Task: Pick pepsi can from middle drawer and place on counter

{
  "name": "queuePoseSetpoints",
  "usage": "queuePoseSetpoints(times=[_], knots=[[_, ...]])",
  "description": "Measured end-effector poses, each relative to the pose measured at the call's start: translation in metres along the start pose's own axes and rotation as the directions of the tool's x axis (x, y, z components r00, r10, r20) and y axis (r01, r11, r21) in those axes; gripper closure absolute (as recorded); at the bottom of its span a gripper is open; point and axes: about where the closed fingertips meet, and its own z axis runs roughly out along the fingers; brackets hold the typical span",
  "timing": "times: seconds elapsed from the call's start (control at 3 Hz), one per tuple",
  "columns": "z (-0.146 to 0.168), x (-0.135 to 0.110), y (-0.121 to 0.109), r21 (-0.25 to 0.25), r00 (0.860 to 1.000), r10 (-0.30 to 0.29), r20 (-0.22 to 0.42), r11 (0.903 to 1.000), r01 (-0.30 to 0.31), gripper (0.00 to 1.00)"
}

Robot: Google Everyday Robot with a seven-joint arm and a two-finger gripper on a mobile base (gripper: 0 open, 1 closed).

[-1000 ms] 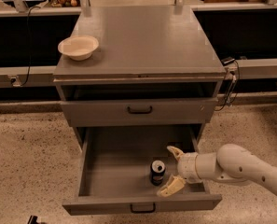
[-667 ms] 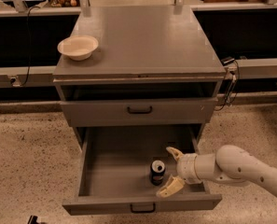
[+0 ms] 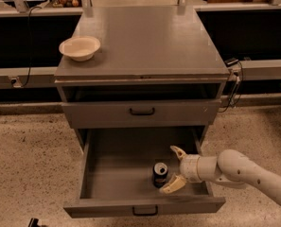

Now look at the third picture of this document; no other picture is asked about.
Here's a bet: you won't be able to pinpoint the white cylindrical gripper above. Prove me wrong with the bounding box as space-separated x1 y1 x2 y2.
159 146 222 194

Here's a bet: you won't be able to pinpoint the blue pepsi can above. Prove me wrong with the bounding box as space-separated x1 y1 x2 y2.
152 162 168 188

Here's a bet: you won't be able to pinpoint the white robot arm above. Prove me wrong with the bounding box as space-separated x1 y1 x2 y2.
160 146 281 206

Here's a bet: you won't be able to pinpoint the closed grey top drawer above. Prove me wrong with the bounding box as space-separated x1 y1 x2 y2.
62 99 220 129

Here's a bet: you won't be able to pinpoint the open grey middle drawer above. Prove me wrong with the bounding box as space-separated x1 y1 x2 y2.
63 127 225 218

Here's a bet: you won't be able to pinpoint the grey drawer cabinet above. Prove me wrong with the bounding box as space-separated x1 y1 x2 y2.
55 6 228 143

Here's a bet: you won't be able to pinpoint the black power adapter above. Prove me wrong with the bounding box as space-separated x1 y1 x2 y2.
224 58 238 66

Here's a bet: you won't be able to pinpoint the white paper bowl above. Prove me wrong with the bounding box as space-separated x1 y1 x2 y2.
59 36 101 61

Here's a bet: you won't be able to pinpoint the black object on floor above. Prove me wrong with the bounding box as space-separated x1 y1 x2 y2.
27 218 40 227

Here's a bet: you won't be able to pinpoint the black middle drawer handle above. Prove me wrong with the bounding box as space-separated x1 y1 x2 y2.
132 205 159 217

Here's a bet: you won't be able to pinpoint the black drawer handle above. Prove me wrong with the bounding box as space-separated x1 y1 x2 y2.
132 205 159 217
129 108 155 116

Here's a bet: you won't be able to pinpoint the black top drawer handle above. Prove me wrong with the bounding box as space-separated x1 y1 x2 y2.
129 108 155 116

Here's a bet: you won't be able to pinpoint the black cables on right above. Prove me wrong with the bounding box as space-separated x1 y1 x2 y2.
218 60 244 114

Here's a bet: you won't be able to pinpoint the black cable on left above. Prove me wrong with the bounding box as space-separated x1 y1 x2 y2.
20 5 44 88

